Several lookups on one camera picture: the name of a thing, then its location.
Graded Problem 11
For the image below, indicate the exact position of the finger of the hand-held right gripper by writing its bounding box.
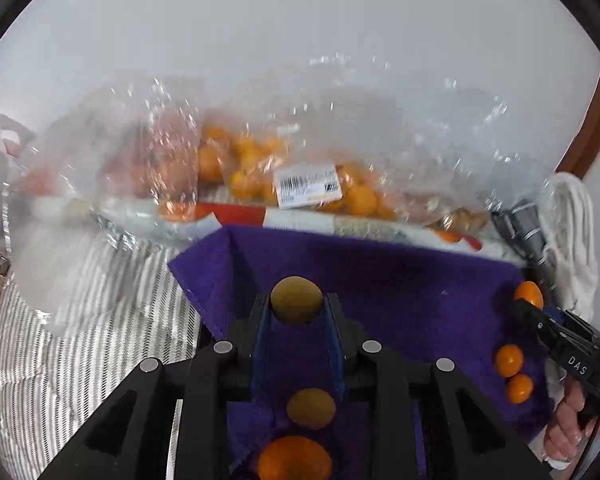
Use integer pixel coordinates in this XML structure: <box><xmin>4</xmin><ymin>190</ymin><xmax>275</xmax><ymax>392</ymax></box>
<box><xmin>511</xmin><ymin>298</ymin><xmax>563</xmax><ymax>348</ymax></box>

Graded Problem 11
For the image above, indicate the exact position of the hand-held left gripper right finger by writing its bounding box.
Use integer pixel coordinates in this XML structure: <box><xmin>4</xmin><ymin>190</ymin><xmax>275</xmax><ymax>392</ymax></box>
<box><xmin>325</xmin><ymin>292</ymin><xmax>551</xmax><ymax>480</ymax></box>

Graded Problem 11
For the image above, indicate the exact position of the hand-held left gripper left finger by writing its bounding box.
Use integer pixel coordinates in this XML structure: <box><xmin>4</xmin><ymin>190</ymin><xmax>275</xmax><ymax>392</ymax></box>
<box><xmin>37</xmin><ymin>290</ymin><xmax>273</xmax><ymax>480</ymax></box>

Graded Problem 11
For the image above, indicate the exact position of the small orange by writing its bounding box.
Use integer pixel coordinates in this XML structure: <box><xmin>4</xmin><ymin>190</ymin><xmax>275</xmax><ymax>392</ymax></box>
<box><xmin>257</xmin><ymin>436</ymin><xmax>333</xmax><ymax>480</ymax></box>
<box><xmin>505</xmin><ymin>374</ymin><xmax>535</xmax><ymax>405</ymax></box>
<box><xmin>513</xmin><ymin>281</ymin><xmax>545</xmax><ymax>310</ymax></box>
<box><xmin>495</xmin><ymin>344</ymin><xmax>524</xmax><ymax>378</ymax></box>

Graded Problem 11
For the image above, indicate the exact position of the green kiwi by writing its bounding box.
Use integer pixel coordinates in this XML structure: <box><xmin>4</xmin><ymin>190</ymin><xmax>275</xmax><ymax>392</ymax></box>
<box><xmin>286</xmin><ymin>388</ymin><xmax>337</xmax><ymax>430</ymax></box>
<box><xmin>270</xmin><ymin>276</ymin><xmax>324</xmax><ymax>324</ymax></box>

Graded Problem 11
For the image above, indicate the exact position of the person's right hand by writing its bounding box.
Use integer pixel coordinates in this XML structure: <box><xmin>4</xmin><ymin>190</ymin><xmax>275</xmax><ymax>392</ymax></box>
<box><xmin>542</xmin><ymin>385</ymin><xmax>598</xmax><ymax>463</ymax></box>

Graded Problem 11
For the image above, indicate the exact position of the grey checked folded cloth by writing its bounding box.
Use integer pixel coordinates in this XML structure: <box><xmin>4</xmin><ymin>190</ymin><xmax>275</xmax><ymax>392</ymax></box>
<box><xmin>492</xmin><ymin>199</ymin><xmax>561</xmax><ymax>306</ymax></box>

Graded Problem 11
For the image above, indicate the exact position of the purple towel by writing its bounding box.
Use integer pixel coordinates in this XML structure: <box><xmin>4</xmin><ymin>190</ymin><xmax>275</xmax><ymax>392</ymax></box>
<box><xmin>167</xmin><ymin>225</ymin><xmax>553</xmax><ymax>480</ymax></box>

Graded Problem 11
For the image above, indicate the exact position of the white striped towel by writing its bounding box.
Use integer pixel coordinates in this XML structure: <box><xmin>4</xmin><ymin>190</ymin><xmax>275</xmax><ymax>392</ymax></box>
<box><xmin>540</xmin><ymin>172</ymin><xmax>598</xmax><ymax>321</ymax></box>

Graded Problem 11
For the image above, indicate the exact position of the clear bag of brown fruit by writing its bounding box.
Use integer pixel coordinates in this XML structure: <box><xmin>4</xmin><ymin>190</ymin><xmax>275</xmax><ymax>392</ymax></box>
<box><xmin>390</xmin><ymin>77</ymin><xmax>556</xmax><ymax>241</ymax></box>

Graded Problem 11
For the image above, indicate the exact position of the pile of bagged oranges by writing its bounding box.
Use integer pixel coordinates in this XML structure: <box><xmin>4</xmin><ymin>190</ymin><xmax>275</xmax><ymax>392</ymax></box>
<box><xmin>197</xmin><ymin>122</ymin><xmax>398</xmax><ymax>221</ymax></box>

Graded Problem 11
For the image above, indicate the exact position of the striped mattress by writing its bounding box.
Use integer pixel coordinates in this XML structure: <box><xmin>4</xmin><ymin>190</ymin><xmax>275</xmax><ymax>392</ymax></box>
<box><xmin>0</xmin><ymin>230</ymin><xmax>216</xmax><ymax>478</ymax></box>

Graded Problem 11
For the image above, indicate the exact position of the clear plastic bag with label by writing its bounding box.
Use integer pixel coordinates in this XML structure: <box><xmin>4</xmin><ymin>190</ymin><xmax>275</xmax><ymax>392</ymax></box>
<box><xmin>195</xmin><ymin>55</ymin><xmax>431</xmax><ymax>226</ymax></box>

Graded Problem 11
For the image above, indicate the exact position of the brown wooden door frame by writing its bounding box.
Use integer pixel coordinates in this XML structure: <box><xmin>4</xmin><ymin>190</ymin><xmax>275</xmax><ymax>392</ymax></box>
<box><xmin>552</xmin><ymin>60</ymin><xmax>600</xmax><ymax>181</ymax></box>

